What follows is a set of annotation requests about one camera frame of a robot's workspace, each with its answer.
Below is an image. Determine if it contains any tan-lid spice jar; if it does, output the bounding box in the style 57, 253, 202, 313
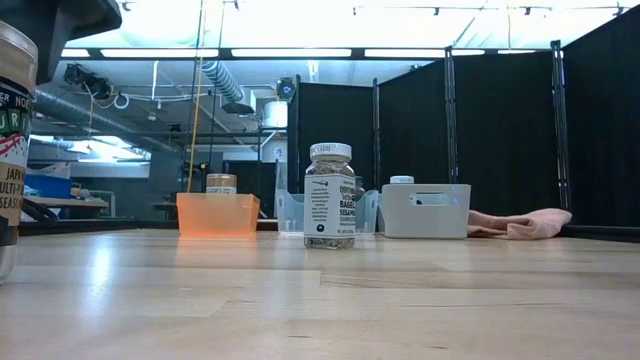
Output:
0, 19, 40, 286
205, 173, 239, 195

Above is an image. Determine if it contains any black ceiling device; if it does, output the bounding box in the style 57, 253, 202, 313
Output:
62, 63, 112, 100

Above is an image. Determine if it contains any grey ceiling pipe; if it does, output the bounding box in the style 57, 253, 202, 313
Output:
32, 89, 176, 151

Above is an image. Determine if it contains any fluorescent ceiling light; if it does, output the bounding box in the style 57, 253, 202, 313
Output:
29, 134, 152, 163

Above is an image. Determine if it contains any blue storage bin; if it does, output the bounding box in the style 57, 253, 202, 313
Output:
23, 173, 72, 200

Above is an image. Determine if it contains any wooden background table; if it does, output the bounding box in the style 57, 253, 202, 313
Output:
22, 195, 110, 209

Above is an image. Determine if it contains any white cylinder tank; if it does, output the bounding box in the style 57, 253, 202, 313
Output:
262, 99, 290, 130

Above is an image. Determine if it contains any orange translucent plastic bin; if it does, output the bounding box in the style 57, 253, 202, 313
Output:
175, 192, 262, 238

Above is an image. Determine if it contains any clear plastic bin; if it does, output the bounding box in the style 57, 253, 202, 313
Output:
275, 188, 380, 235

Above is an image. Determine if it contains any white-lid bagel seasoning jar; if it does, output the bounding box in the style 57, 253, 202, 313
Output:
303, 142, 357, 250

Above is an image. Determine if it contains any light grey plastic bin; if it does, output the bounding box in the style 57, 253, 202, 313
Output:
380, 183, 473, 240

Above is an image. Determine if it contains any black partition curtain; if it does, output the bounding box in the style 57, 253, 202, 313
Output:
287, 4, 640, 229

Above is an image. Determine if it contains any pink cloth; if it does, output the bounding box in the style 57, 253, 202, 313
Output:
467, 207, 574, 241

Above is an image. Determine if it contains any yellow hanging cable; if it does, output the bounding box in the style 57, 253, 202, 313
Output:
186, 0, 206, 194

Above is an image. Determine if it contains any silver flexible duct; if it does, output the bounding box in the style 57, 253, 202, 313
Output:
199, 59, 246, 104

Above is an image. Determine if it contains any round black camera device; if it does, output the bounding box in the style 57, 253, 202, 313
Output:
276, 77, 297, 103

